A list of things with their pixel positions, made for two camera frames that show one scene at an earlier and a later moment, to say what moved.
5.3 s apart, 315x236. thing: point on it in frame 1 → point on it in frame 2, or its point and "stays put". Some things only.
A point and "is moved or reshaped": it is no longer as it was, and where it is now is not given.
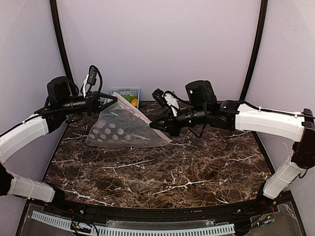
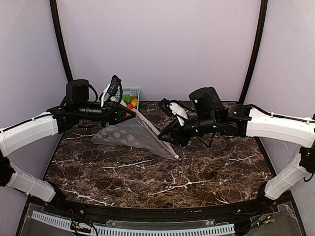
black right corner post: [263, 16] stays put
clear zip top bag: [123, 124] is moved or reshaped
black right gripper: [172, 123] → [179, 129]
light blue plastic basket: [134, 92] stays put
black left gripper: [96, 103] → [114, 111]
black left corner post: [55, 20] stays put
